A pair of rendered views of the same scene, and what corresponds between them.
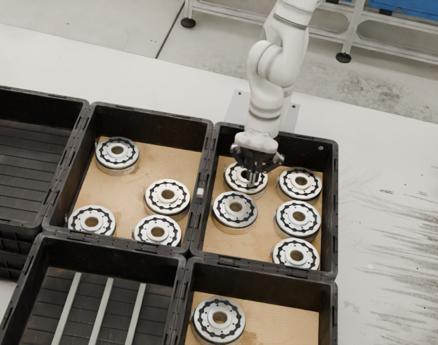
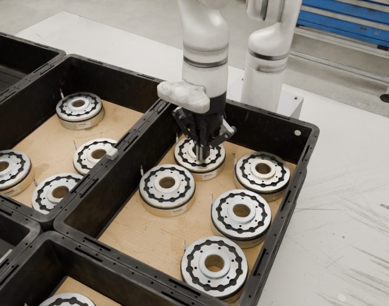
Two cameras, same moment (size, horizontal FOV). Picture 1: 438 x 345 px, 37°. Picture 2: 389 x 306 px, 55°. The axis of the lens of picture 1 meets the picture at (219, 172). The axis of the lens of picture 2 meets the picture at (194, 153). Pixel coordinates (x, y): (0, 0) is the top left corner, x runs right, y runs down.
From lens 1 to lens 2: 0.88 m
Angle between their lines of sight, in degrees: 18
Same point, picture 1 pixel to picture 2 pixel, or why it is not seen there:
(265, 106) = (194, 43)
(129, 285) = (2, 248)
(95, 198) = (36, 146)
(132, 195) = (73, 150)
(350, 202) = (337, 211)
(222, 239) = (140, 218)
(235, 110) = (231, 93)
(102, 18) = not seen: hidden behind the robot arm
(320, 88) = not seen: hidden behind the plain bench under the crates
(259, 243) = (182, 233)
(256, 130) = (188, 81)
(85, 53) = (134, 42)
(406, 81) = not seen: outside the picture
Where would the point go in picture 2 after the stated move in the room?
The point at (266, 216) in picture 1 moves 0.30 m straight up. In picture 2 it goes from (207, 203) to (213, 58)
